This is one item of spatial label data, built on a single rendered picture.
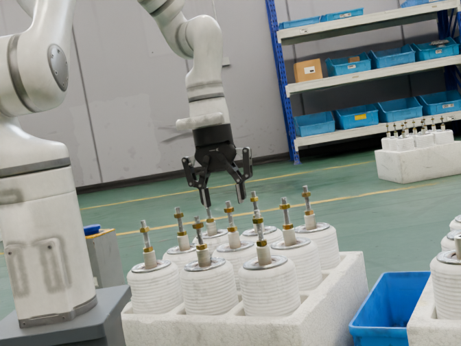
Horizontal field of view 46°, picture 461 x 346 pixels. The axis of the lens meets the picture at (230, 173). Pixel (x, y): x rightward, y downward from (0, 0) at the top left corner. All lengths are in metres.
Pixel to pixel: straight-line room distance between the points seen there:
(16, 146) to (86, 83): 5.78
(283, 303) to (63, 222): 0.40
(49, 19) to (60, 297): 0.32
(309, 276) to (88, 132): 5.54
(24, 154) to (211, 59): 0.49
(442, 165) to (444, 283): 2.50
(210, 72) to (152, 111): 5.22
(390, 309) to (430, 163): 2.08
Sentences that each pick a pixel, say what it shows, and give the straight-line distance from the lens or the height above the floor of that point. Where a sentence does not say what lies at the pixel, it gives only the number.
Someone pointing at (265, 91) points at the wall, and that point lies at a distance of 6.14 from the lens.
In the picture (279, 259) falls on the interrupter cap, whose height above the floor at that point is 0.25.
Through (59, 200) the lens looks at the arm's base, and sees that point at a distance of 0.65.
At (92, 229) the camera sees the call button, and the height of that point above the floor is 0.32.
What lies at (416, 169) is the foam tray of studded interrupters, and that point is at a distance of 3.22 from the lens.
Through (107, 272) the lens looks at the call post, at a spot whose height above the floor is 0.23.
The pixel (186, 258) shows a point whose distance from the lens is 1.09.
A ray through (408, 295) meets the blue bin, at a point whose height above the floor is 0.07.
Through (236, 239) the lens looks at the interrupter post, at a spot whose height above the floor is 0.27.
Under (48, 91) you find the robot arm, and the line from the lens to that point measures 0.64.
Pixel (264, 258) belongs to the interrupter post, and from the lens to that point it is 0.90.
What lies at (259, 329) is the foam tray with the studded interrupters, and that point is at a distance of 0.87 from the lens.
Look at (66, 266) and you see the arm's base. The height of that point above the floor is 0.36.
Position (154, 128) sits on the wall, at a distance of 6.23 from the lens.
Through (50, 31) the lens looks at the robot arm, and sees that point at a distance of 0.68.
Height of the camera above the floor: 0.49
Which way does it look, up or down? 5 degrees down
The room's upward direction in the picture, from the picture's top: 10 degrees counter-clockwise
